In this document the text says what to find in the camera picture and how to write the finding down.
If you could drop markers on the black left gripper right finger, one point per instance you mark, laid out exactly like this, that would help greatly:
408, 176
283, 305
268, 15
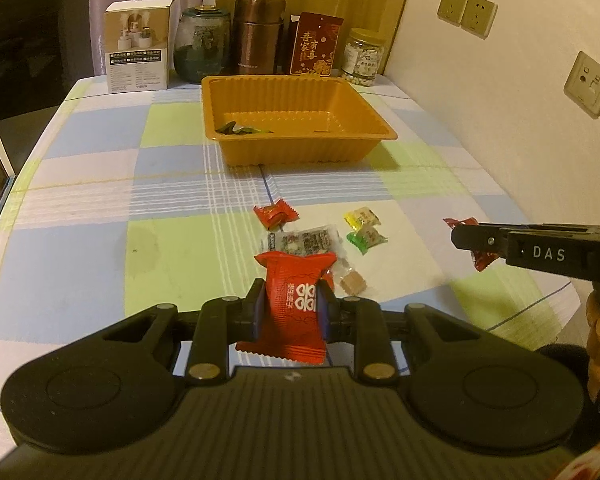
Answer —
362, 323

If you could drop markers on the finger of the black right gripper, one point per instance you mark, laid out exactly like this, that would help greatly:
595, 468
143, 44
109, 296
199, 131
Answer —
502, 239

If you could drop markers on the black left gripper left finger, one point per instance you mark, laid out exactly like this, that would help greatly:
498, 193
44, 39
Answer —
220, 323

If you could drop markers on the red foil candy wrapper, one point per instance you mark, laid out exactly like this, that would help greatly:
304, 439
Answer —
480, 239

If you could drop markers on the clear brown candy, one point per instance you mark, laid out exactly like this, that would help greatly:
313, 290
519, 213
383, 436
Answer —
349, 280

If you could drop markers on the red square snack packet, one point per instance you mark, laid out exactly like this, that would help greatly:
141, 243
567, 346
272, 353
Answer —
289, 329

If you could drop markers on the silver green snack packet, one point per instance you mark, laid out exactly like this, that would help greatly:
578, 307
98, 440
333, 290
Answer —
235, 129

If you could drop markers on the green wrapped candy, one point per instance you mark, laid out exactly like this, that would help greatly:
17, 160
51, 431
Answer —
365, 238

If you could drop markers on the clear wrapped printed snack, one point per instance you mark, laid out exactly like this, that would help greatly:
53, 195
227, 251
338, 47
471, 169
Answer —
303, 243

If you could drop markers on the yellow wrapped candy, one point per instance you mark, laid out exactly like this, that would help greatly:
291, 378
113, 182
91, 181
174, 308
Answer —
361, 217

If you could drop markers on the small red candy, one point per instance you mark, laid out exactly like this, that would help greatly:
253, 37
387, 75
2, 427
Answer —
275, 215

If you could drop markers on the checkered tablecloth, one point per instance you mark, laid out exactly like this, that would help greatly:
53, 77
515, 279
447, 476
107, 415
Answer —
125, 203

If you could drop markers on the orange plastic tray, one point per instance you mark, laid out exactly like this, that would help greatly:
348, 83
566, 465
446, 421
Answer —
312, 119

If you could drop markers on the clear nut jar gold lid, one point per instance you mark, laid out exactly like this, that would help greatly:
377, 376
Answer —
361, 56

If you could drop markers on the red gift box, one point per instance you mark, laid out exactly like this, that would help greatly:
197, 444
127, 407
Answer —
314, 46

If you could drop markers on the green glass jar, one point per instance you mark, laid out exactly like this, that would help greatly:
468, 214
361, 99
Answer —
202, 43

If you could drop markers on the brown metal canister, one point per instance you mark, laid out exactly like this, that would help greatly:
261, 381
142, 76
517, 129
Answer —
257, 29

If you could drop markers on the white product box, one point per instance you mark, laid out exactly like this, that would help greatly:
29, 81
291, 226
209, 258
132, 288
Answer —
137, 45

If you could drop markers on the black monitor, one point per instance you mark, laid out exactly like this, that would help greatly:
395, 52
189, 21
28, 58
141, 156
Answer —
45, 48

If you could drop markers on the single wall socket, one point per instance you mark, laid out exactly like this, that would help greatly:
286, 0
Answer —
583, 84

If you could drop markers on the double wall socket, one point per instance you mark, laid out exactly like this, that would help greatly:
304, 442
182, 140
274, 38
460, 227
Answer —
475, 16

